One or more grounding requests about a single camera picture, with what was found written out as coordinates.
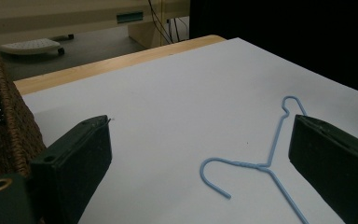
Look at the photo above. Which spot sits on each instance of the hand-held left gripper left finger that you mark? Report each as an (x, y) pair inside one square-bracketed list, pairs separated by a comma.
[(74, 161)]

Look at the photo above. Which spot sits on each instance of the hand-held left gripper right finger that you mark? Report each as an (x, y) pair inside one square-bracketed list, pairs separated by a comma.
[(332, 161)]

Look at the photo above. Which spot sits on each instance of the brown woven basket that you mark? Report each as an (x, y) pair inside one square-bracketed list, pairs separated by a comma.
[(12, 137)]

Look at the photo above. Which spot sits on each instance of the white wheeled base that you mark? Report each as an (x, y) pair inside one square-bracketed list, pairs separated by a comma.
[(31, 46)]

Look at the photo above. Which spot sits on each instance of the white paper sheet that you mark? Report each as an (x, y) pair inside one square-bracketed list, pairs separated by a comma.
[(199, 109)]

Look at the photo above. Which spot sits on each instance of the beige desk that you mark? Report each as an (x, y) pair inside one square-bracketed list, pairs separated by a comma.
[(74, 15)]

